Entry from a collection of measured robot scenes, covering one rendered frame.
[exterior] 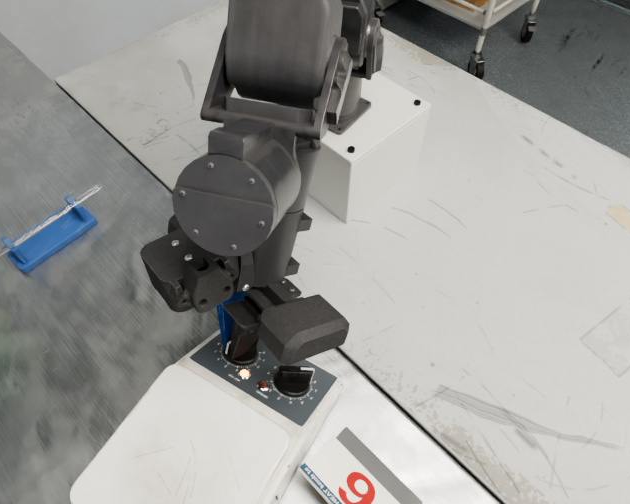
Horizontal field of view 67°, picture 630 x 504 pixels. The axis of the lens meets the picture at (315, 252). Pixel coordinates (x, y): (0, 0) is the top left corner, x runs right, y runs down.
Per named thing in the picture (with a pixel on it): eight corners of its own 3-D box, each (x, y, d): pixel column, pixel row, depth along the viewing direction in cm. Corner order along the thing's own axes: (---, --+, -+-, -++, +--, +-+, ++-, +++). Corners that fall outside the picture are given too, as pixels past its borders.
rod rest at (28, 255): (83, 208, 60) (71, 189, 57) (99, 222, 58) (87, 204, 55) (9, 258, 55) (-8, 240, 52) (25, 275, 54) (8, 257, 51)
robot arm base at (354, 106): (327, 84, 57) (328, 37, 52) (372, 105, 55) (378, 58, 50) (290, 115, 54) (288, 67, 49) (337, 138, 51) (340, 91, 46)
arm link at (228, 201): (240, 21, 32) (149, 21, 22) (358, 38, 31) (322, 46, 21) (234, 180, 37) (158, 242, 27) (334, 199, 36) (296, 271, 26)
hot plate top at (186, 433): (175, 361, 40) (172, 357, 39) (296, 437, 37) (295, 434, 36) (66, 499, 34) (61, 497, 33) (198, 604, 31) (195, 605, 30)
